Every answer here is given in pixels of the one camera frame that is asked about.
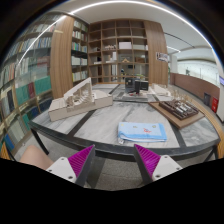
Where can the white architectural model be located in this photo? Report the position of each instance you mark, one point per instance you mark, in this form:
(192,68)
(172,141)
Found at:
(81,98)

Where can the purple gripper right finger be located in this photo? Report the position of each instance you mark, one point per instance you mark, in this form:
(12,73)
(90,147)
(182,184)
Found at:
(153,166)

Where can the small white model right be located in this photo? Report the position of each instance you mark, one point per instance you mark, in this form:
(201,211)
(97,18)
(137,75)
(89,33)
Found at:
(163,94)

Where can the pink chair seat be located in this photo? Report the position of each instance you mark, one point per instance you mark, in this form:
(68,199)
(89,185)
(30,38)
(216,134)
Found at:
(36,157)

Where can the light blue towel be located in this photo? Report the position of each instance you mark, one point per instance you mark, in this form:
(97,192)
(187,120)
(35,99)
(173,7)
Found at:
(142,132)

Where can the bookshelf with coloured books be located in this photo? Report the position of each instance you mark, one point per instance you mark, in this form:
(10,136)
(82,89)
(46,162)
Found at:
(47,59)

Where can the dark model on wooden board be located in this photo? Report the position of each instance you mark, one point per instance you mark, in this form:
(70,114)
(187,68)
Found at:
(178,113)

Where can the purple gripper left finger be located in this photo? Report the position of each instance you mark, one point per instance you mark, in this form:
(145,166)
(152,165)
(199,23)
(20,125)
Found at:
(75,168)

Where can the wall picture frame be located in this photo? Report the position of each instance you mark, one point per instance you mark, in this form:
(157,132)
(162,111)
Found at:
(162,57)

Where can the black box model centre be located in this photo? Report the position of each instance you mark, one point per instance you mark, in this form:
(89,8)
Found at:
(135,85)

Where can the wooden open shelf unit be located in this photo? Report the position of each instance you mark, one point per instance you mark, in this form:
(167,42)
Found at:
(117,49)

